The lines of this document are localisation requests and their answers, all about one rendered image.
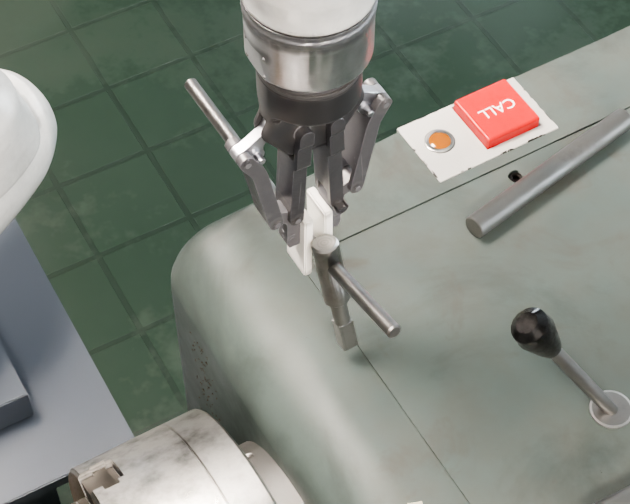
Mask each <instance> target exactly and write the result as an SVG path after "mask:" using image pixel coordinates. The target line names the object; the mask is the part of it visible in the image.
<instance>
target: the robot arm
mask: <svg viewBox="0 0 630 504"><path fill-rule="evenodd" d="M377 4H378V0H240V5H241V11H242V16H243V34H244V49H245V53H246V56H247V57H248V59H249V60H250V62H251V63H252V65H253V66H254V67H255V69H256V89H257V97H258V102H259V109H258V112H257V114H256V116H255V118H254V128H255V129H253V130H252V131H251V132H250V133H249V134H248V135H247V136H246V137H245V138H243V139H242V140H241V139H240V138H238V137H231V138H229V139H228V140H227V141H226V142H225V148H226V149H227V151H228V152H229V154H230V155H231V157H232V158H233V159H234V161H235V162H236V163H237V165H238V166H239V168H240V169H241V170H242V172H243V175H244V177H245V180H246V183H247V186H248V188H249V191H250V194H251V197H252V199H253V202H254V205H255V207H256V209H257V210H258V212H259V213H260V214H261V216H262V217H263V219H264V220H265V222H266V223H267V224H268V226H269V227H270V229H271V230H276V229H278V228H279V234H280V235H281V237H282V238H283V240H284V241H285V242H286V244H287V252H288V254H289V255H290V256H291V258H292V259H293V261H294V262H295V263H296V265H297V266H298V268H299V269H300V271H301V272H302V273H303V275H308V274H311V272H312V249H311V244H312V241H313V235H314V236H315V237H316V238H317V237H319V236H322V235H332V236H333V227H335V226H337V225H339V223H340V220H341V216H340V215H341V214H342V213H344V212H345V211H346V210H347V209H348V207H349V205H348V203H347V202H346V201H345V200H344V195H345V194H347V193H348V192H351V193H357V192H359V191H360V190H361V189H362V188H363V186H364V182H365V178H366V174H367V171H368V167H369V163H370V160H371V156H372V152H373V148H374V145H375V141H376V137H377V134H378V130H379V126H380V123H381V121H382V119H383V117H384V116H385V114H386V112H387V111H388V109H389V107H390V106H391V104H392V99H391V98H390V97H389V95H388V94H387V93H386V92H385V90H384V89H383V88H382V87H381V86H380V85H379V83H378V82H377V81H376V80H375V78H368V79H367V80H365V81H364V83H363V84H362V80H363V70H364V69H365V68H366V66H367V65H368V63H369V61H370V59H371V57H372V54H373V50H374V36H375V14H376V10H377ZM56 140H57V123H56V119H55V116H54V113H53V111H52V108H51V106H50V104H49V103H48V101H47V99H46V98H45V97H44V95H43V94H42V93H41V92H40V91H39V90H38V89H37V88H36V87H35V86H34V85H33V84H32V83H31V82H30V81H28V80H27V79H25V78H24V77H22V76H21V75H19V74H17V73H15V72H12V71H9V70H4V69H0V234H1V233H2V232H3V231H4V230H5V229H6V227H7V226H8V225H9V224H10V223H11V222H12V220H13V219H14V218H15V217H16V216H17V214H18V213H19V212H20V211H21V209H22V208H23V207H24V206H25V204H26V203H27V202H28V200H29V199H30V198H31V196H32V195H33V194H34V192H35V191H36V189H37V188H38V186H39V185H40V184H41V182H42V181H43V179H44V177H45V175H46V173H47V171H48V169H49V167H50V164H51V162H52V158H53V155H54V151H55V146H56ZM266 142H267V143H269V144H270V145H272V146H274V147H275V148H277V173H276V194H275V193H274V190H273V187H272V184H271V181H270V178H269V175H268V173H267V171H266V169H265V168H264V166H263V164H264V163H265V162H266V159H265V158H264V157H263V156H264V154H265V151H264V149H263V147H264V145H265V143H266ZM312 150H313V160H314V173H315V185H316V187H317V188H318V191H317V189H316V188H315V187H311V188H309V189H307V211H306V210H305V194H306V178H307V167H308V166H310V165H311V158H312Z"/></svg>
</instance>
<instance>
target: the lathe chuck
mask: <svg viewBox="0 0 630 504"><path fill-rule="evenodd" d="M104 467H105V468H106V469H108V468H110V467H113V468H114V469H115V470H116V472H117V473H118V474H119V475H120V478H118V480H119V483H117V484H115V485H113V486H111V487H109V488H107V489H104V488H103V486H101V487H99V488H97V489H95V490H93V491H92V493H91V495H90V496H91V498H92V501H93V503H94V504H227V502H226V501H225V499H224V497H223V496H222V494H221V492H220V491H219V489H218V488H217V486H216V485H215V483H214V481H213V480H212V478H211V477H210V475H209V474H208V472H207V471H206V470H205V468H204V467H203V465H202V464H201V462H200V461H199V460H198V458H197V457H196V456H195V454H194V453H193V452H192V450H191V449H190V448H189V447H188V446H187V444H186V443H185V442H184V441H183V440H182V439H181V438H180V437H179V436H178V435H177V434H176V433H175V432H174V431H173V430H171V429H170V428H168V427H166V426H163V425H159V426H157V427H155V428H153V429H151V430H149V431H147V432H145V433H143V434H141V435H139V436H137V437H135V438H133V439H131V440H129V441H127V442H124V443H122V444H120V445H118V446H116V447H114V448H112V449H110V450H108V451H106V452H104V453H102V454H100V455H98V456H96V457H94V458H92V459H90V460H87V461H85V462H83V463H81V464H79V465H77V466H75V467H73V468H71V469H70V472H69V475H68V480H69V486H70V490H71V494H72V497H73V501H74V502H77V501H78V500H80V499H82V498H84V497H86V498H87V499H88V497H87V496H86V493H85V491H84V488H83V485H82V484H81V482H82V481H84V480H86V479H88V478H90V477H92V476H93V475H92V473H93V472H95V471H97V470H99V469H102V468H104Z"/></svg>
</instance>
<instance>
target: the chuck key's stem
mask: <svg viewBox="0 0 630 504"><path fill-rule="evenodd" d="M311 249H312V253H313V257H314V261H315V265H316V270H317V274H318V278H319V282H320V286H321V291H322V295H323V299H324V302H325V304H326V305H328V306H330V307H331V311H332V316H333V318H332V324H333V328H334V333H335V337H336V341H337V344H338V345H339V346H340V347H341V348H342V349H343V350H344V351H347V350H349V349H351V348H353V347H355V346H356V345H358V340H357V336H356V331H355V327H354V322H353V320H352V319H351V318H350V314H349V309H348V305H347V303H348V301H349V300H350V295H349V294H348V293H347V292H346V291H345V290H344V289H343V288H342V287H341V286H340V284H339V283H338V282H337V281H336V280H335V279H334V278H333V277H332V276H331V275H330V274H329V273H328V269H329V267H330V266H332V265H333V264H335V263H338V262H340V263H341V264H342V266H343V267H344V264H343V259H342V255H341V250H340V246H339V241H338V239H337V238H336V237H334V236H332V235H322V236H319V237H317V238H316V239H315V240H314V241H313V242H312V244H311Z"/></svg>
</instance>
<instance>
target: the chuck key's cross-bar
mask: <svg viewBox="0 0 630 504"><path fill-rule="evenodd" d="M184 87H185V88H186V90H187V91H188V92H189V94H190V95H191V96H192V98H193V99H194V100H195V102H196V103H197V105H198V106H199V107H200V109H201V110H202V111H203V113H204V114H205V115H206V117H207V118H208V119H209V121H210V122H211V123H212V125H213V126H214V128H215V129H216V130H217V132H218V133H219V134H220V136H221V137H222V138H223V140H224V141H225V142H226V141H227V140H228V139H229V138H231V137H238V138H239V136H238V135H237V134H236V132H235V131H234V130H233V128H232V127H231V126H230V124H229V123H228V122H227V120H226V119H225V118H224V116H223V115H222V114H221V112H220V111H219V110H218V108H217V107H216V106H215V104H214V103H213V102H212V100H211V99H210V98H209V96H208V95H207V94H206V92H205V91H204V90H203V88H202V87H201V86H200V84H199V83H198V82H197V80H196V79H195V78H190V79H188V80H187V81H186V82H185V85H184ZM328 273H329V274H330V275H331V276H332V277H333V278H334V279H335V280H336V281H337V282H338V283H339V284H340V286H341V287H342V288H343V289H344V290H345V291H346V292H347V293H348V294H349V295H350V296H351V297H352V298H353V300H354V301H355V302H356V303H357V304H358V305H359V306H360V307H361V308H362V309H363V310H364V311H365V312H366V314H367V315H368V316H369V317H370V318H371V319H372V320H373V321H374V322H375V323H376V324H377V325H378V326H379V328H380V329H381V330H382V331H383V332H384V333H385V334H386V335H387V336H388V337H389V338H393V337H396V336H397V335H398V334H399V333H400V330H401V327H400V326H399V325H398V323H397V322H396V321H395V320H394V319H393V318H392V317H391V316H390V315H389V314H388V313H387V312H386V311H385V310H384V309H383V308H382V307H381V306H380V305H379V303H378V302H377V301H376V300H375V299H374V298H373V297H372V296H371V295H370V294H369V293H368V292H367V291H366V290H365V289H364V288H363V287H362V286H361V284H360V283H359V282H358V281H357V280H356V279H355V278H354V277H353V276H352V275H351V274H350V273H349V272H348V271H347V270H346V269H345V268H344V267H343V266H342V264H341V263H340V262H338V263H335V264H333V265H332V266H330V267H329V269H328Z"/></svg>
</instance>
